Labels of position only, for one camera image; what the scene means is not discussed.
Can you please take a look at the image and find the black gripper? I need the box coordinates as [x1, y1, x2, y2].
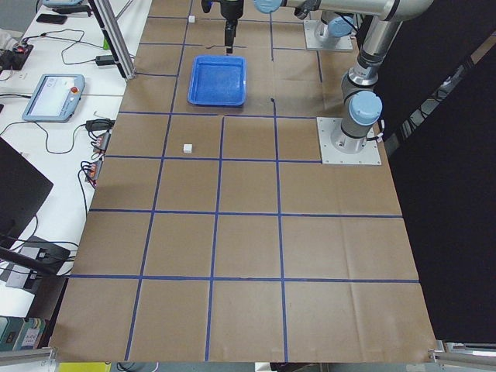
[201, 0, 244, 53]

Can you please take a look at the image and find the blue plastic tray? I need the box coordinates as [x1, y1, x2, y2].
[188, 55, 247, 107]

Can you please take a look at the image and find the black power adapter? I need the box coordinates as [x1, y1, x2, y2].
[95, 55, 115, 66]

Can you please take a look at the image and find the grey usb hub upper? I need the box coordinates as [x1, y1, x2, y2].
[94, 132, 111, 151]

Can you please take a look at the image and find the grey usb hub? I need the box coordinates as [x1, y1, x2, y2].
[94, 132, 111, 151]
[87, 160, 103, 181]

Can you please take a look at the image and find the black smartphone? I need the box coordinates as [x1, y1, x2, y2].
[36, 14, 67, 25]

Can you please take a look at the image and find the blue teach pendant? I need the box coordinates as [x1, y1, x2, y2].
[22, 74, 85, 122]

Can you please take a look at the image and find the grey usb hub lower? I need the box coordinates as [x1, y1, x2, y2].
[87, 160, 103, 181]

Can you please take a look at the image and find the black circuit board device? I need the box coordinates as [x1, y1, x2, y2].
[1, 44, 34, 71]

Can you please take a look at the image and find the black monitor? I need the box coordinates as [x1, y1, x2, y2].
[1, 139, 53, 247]

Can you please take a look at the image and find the black monitor stand base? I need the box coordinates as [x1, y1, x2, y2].
[1, 237, 71, 275]

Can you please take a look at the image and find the aluminium frame post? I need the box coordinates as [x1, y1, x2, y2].
[88, 0, 136, 81]

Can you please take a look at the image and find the aluminium rail left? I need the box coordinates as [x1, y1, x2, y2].
[1, 347, 57, 366]

